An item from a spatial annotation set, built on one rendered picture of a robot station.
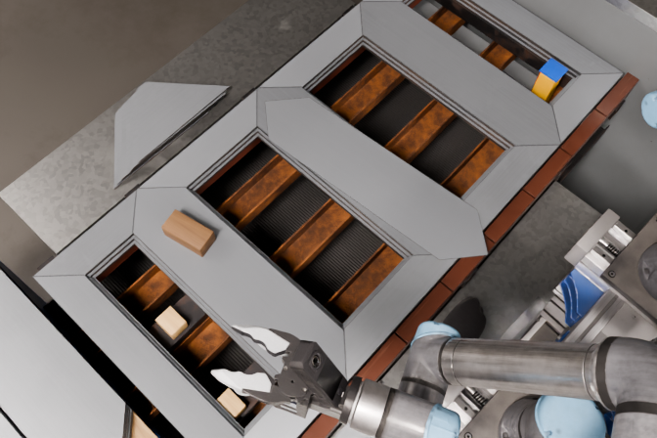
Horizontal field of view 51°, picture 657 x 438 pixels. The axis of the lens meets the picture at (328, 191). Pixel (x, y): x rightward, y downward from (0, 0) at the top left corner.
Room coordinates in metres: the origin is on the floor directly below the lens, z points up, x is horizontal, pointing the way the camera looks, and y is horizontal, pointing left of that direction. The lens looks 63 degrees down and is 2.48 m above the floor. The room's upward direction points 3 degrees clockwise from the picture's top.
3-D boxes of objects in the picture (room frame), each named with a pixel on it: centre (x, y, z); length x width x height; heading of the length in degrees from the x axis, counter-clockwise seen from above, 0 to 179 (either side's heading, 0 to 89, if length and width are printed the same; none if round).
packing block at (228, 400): (0.28, 0.20, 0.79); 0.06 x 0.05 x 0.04; 50
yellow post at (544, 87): (1.25, -0.63, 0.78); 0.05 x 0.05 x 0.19; 50
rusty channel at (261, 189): (1.04, 0.08, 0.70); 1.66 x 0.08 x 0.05; 140
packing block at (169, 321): (0.47, 0.37, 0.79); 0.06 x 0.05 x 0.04; 50
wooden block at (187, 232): (0.68, 0.35, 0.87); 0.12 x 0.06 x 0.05; 62
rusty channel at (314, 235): (0.90, -0.08, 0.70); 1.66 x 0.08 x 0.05; 140
